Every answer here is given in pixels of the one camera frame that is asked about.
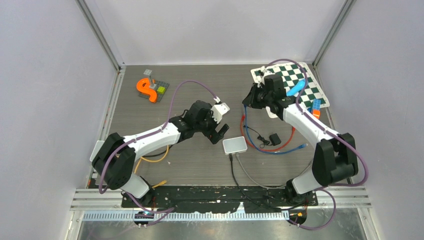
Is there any white network switch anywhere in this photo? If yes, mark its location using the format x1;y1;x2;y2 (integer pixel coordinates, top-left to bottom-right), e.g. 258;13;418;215
222;136;248;155

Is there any black ethernet cable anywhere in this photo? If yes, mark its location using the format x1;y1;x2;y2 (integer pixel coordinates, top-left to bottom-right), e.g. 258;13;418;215
229;153;299;213

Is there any aluminium frame rail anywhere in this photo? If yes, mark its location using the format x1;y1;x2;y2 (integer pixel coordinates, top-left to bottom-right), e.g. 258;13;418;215
70;186;372;210

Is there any small grey lego tile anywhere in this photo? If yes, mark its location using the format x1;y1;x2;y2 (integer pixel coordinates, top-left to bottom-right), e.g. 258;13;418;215
143;69;153;76

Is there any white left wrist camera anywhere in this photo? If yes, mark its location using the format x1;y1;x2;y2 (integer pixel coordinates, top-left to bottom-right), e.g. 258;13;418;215
211;102;230;124

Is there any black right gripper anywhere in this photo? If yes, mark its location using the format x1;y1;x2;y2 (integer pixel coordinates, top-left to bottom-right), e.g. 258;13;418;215
243;83;273;110

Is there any light blue toy microphone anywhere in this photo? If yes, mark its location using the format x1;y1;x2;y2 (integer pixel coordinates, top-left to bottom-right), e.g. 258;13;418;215
286;78;306;97

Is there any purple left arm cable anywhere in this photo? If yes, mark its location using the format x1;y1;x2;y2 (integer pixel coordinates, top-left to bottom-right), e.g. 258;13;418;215
98;80;221;227

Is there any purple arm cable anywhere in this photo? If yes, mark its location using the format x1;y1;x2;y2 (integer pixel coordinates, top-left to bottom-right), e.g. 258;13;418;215
98;80;221;227
264;58;369;231

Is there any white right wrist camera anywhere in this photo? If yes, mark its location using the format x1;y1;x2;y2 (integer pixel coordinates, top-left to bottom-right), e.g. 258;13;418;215
257;66;271;86

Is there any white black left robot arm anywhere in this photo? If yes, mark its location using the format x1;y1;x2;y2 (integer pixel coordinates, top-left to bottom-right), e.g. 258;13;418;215
89;100;230;207

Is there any black cable at left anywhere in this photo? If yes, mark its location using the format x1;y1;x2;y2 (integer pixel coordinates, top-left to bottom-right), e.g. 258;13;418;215
144;149;168;159

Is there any grey lego baseplate with bricks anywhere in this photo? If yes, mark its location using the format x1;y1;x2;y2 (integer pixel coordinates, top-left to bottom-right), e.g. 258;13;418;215
136;77;170;103

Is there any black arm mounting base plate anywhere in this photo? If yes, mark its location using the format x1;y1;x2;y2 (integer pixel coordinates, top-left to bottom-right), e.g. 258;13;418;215
138;185;318;214

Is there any green white chessboard mat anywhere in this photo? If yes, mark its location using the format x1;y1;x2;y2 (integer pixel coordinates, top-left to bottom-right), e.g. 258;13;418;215
250;62;330;114

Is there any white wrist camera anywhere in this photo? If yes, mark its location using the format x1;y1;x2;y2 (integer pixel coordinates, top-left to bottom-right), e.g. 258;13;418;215
257;66;271;86
211;102;230;124

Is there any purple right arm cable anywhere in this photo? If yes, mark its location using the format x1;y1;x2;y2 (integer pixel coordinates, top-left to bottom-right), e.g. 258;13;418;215
264;58;369;231

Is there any blue ethernet cable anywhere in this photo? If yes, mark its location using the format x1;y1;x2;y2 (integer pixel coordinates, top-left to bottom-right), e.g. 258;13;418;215
243;104;308;156

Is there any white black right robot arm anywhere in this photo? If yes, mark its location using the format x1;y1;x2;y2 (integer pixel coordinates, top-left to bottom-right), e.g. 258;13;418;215
242;74;359;205

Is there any grey ethernet cable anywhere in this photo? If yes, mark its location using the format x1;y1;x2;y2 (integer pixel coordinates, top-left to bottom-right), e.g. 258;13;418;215
235;152;314;190

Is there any red ethernet cable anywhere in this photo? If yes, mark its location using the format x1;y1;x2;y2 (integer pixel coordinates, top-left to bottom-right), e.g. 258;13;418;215
240;114;296;153

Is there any white switch at table edge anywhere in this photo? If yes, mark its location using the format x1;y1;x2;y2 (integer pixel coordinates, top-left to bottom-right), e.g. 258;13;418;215
89;140;105;162

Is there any orange S-shaped toy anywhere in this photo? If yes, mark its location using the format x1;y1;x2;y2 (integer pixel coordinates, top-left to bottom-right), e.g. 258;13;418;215
136;77;158;103

